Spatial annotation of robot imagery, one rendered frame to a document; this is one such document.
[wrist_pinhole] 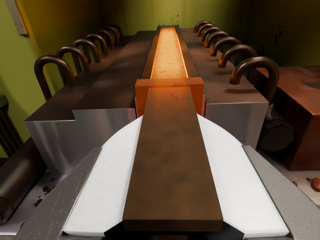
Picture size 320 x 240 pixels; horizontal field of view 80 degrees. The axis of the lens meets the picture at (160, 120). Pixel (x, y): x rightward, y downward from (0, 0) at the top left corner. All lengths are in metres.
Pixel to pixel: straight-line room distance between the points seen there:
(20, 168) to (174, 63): 0.17
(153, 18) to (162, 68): 0.44
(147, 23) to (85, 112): 0.48
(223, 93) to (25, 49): 0.27
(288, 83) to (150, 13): 0.45
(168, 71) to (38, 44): 0.22
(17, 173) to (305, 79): 0.30
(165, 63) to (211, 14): 0.44
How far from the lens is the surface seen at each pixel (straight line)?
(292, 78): 0.26
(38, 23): 0.35
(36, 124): 0.19
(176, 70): 0.17
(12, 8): 0.33
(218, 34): 0.30
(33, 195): 0.22
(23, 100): 0.38
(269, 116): 0.20
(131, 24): 0.62
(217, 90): 0.18
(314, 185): 0.22
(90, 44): 0.30
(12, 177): 0.21
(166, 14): 0.61
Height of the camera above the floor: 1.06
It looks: 33 degrees down
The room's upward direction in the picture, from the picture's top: 3 degrees counter-clockwise
